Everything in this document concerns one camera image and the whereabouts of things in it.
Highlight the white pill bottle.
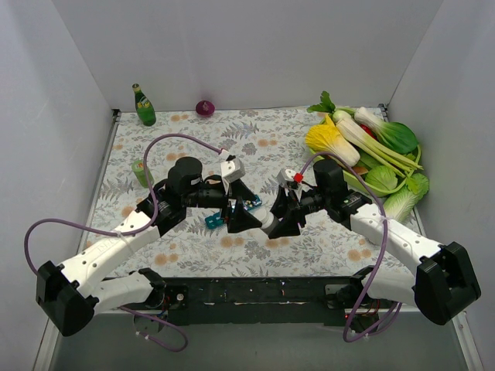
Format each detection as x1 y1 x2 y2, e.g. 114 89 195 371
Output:
253 209 279 235

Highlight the teal pill organizer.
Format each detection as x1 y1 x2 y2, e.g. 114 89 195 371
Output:
204 195 262 230

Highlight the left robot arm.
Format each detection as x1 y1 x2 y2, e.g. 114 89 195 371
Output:
36 156 261 336

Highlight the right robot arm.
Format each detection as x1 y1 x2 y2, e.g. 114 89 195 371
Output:
255 159 481 325

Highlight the green basket tray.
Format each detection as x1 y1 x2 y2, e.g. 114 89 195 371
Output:
309 148 384 198

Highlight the yellow napa cabbage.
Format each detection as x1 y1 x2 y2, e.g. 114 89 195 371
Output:
305 114 360 166

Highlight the green lettuce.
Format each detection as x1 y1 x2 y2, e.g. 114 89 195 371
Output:
353 152 415 196

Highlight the green can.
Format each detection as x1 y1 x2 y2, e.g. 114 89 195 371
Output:
131 160 155 188

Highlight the floral table mat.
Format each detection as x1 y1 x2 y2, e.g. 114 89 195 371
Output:
75 108 433 278

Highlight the purple onion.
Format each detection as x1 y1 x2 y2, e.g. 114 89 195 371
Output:
195 100 215 117

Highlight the red pepper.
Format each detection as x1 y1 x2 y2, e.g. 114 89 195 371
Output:
359 124 377 140

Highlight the parsley leaf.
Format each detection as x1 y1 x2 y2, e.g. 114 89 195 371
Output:
306 90 336 114

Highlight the bok choy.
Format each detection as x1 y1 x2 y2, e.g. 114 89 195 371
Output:
353 107 418 155

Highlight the green glass bottle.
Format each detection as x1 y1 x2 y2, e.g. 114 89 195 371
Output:
132 83 156 127

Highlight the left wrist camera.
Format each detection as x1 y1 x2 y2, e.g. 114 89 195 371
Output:
220 155 245 183

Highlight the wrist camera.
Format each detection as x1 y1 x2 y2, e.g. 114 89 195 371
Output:
220 155 245 183
277 168 301 190

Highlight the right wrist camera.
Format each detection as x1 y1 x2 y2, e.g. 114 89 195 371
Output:
277 168 301 190

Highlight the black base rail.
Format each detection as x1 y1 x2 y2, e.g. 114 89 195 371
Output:
128 267 372 326

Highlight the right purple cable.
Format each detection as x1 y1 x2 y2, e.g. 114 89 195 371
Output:
295 151 403 343

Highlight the purple cable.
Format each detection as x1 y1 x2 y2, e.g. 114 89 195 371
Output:
23 133 189 352
295 151 403 343

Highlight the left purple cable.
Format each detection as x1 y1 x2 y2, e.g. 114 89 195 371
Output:
23 133 189 352

